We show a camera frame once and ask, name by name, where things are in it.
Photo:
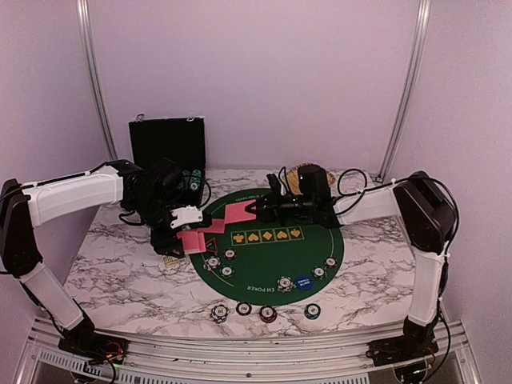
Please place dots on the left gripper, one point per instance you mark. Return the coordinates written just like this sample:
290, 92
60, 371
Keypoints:
164, 242

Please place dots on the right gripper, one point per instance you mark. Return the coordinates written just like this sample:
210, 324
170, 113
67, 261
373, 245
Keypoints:
273, 210

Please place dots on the placed hundred chip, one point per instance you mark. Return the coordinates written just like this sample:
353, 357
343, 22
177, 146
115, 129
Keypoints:
331, 262
230, 254

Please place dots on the red-backed playing card deck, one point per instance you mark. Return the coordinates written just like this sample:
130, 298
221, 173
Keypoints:
193, 242

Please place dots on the placed fifty chip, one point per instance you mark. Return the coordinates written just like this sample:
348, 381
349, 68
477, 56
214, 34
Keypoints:
227, 271
319, 272

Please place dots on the blue small blind button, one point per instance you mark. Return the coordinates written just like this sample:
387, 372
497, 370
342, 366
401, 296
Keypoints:
304, 282

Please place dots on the dealt card seat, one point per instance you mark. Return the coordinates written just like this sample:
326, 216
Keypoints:
236, 212
217, 227

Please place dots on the triangular all-in button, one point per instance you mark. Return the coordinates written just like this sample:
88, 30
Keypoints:
211, 246

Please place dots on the placed ten chips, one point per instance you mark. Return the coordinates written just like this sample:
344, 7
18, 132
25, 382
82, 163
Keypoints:
212, 263
285, 284

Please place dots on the green fifty chip stack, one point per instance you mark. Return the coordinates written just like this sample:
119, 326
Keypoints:
312, 311

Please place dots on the hundred chip front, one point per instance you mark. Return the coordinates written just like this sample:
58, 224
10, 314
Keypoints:
243, 308

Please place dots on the blue ten chip stack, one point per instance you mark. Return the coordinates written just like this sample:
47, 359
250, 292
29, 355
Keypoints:
219, 313

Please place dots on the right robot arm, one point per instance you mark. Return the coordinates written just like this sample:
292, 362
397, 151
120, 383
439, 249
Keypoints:
426, 207

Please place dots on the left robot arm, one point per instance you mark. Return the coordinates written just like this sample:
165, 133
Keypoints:
26, 206

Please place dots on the woven bamboo tray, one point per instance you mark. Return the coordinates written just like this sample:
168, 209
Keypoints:
291, 179

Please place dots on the green chip row in case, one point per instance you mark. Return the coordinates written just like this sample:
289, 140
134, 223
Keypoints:
187, 177

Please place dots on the teal chip row in case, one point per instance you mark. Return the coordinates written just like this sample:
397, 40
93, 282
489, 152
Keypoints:
195, 180

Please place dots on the black poker chip case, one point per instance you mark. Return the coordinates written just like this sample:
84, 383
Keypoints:
181, 140

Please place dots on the blue gold card box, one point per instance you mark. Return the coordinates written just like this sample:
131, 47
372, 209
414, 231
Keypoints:
170, 261

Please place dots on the round green poker mat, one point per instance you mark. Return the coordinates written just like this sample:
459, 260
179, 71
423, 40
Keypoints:
267, 251

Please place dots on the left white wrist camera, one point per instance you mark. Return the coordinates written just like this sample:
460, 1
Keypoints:
184, 216

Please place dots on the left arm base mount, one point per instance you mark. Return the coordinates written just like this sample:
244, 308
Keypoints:
102, 348

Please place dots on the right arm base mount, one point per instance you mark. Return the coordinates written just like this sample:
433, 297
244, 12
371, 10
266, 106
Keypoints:
399, 349

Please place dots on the front aluminium rail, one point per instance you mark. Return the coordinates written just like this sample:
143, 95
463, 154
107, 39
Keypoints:
338, 357

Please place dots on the left aluminium frame post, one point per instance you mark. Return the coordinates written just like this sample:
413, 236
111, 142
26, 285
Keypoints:
85, 28

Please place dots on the aluminium frame post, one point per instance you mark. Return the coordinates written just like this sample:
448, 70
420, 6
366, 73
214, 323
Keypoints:
412, 73
85, 28

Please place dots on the right aluminium frame post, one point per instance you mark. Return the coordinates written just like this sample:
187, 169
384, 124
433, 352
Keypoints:
412, 73

